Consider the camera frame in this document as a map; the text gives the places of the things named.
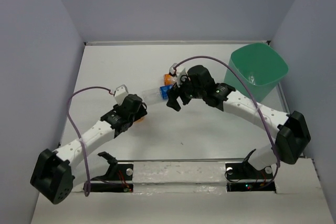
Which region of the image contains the small orange juice bottle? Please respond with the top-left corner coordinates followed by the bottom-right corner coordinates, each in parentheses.
top-left (134, 117), bottom-right (145, 124)

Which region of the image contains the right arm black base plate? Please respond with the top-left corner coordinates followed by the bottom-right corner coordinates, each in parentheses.
top-left (224, 163), bottom-right (276, 192)

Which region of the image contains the green plastic bin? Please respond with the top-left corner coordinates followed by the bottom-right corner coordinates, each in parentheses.
top-left (224, 43), bottom-right (289, 102)

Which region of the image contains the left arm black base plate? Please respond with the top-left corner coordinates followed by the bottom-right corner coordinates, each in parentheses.
top-left (90, 163), bottom-right (134, 193)

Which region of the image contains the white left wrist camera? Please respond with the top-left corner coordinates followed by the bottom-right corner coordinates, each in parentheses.
top-left (111, 84), bottom-right (129, 105)

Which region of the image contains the clear bottle green blue label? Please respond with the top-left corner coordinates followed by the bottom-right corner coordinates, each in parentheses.
top-left (247, 73), bottom-right (257, 85)

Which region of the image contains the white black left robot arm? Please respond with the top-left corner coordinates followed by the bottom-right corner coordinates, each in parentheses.
top-left (30, 94), bottom-right (147, 205)

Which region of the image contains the long orange label bottle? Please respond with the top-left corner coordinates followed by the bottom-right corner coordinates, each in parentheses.
top-left (163, 73), bottom-right (177, 86)

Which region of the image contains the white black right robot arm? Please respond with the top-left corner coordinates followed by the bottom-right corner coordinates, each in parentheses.
top-left (166, 65), bottom-right (311, 178)

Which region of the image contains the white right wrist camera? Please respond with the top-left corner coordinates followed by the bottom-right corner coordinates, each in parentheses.
top-left (169, 63), bottom-right (186, 87)

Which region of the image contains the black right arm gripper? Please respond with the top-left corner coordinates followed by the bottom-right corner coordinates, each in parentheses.
top-left (166, 73), bottom-right (205, 112)

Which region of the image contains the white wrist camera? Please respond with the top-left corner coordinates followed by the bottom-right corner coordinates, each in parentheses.
top-left (111, 84), bottom-right (129, 105)
top-left (169, 63), bottom-right (186, 87)

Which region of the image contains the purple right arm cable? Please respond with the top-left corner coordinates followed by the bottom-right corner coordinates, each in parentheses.
top-left (170, 56), bottom-right (281, 183)

